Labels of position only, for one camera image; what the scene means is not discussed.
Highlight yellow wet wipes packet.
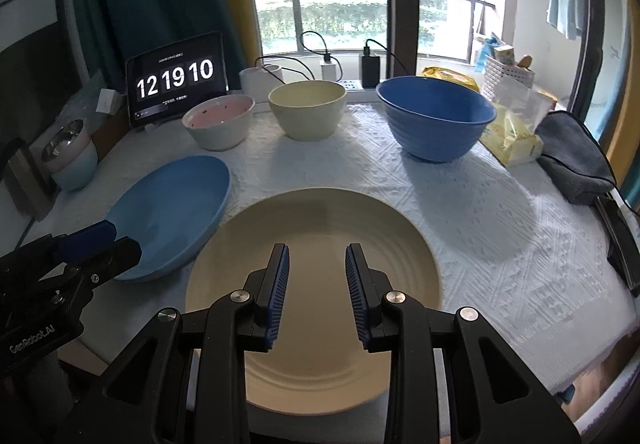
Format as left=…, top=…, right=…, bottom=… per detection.
left=421, top=66, right=481, bottom=92

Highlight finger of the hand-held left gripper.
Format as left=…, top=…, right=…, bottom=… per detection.
left=52, top=220, right=118, bottom=265
left=65, top=238, right=143, bottom=285

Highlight black cable of white charger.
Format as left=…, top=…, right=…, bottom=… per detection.
left=300, top=31, right=332, bottom=64

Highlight cream plate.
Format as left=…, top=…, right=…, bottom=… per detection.
left=185, top=189, right=443, bottom=415

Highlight white plastic basket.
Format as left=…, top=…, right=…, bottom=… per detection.
left=482, top=54, right=535, bottom=99

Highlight black flat device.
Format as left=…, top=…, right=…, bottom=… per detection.
left=595, top=196, right=640, bottom=297

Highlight black cable on grey cloth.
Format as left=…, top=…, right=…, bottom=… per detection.
left=545, top=154, right=621, bottom=192

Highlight blue plastic bag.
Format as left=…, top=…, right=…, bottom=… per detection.
left=472, top=36, right=501, bottom=74

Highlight grey cloth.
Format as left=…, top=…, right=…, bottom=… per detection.
left=537, top=111, right=618, bottom=205

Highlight large blue bowl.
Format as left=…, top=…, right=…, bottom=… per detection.
left=376, top=76, right=498, bottom=163

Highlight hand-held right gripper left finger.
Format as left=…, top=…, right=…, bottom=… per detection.
left=52, top=243, right=292, bottom=444

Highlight black charger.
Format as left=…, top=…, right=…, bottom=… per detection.
left=361, top=52, right=377, bottom=88

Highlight tablet with clock display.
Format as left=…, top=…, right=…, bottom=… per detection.
left=125, top=31, right=230, bottom=128

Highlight black cable of white dock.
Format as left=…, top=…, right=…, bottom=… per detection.
left=255, top=54, right=313, bottom=82

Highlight white lamp base holder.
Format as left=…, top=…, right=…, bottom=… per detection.
left=239, top=65, right=286, bottom=99

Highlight cream bowl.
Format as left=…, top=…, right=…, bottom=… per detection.
left=268, top=80, right=348, bottom=142

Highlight light blue cup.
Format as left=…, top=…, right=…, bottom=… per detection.
left=50, top=141, right=99, bottom=192

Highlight blue plate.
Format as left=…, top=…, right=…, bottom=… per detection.
left=106, top=155, right=232, bottom=283

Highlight yellow tissue pack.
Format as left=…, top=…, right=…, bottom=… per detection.
left=480, top=106, right=545, bottom=168

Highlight white bowl with pink inside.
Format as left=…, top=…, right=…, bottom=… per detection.
left=181, top=94, right=256, bottom=152

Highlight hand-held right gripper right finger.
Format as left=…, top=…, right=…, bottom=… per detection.
left=345, top=243, right=591, bottom=444

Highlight small white box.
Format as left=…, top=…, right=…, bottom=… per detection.
left=96, top=90, right=121, bottom=115

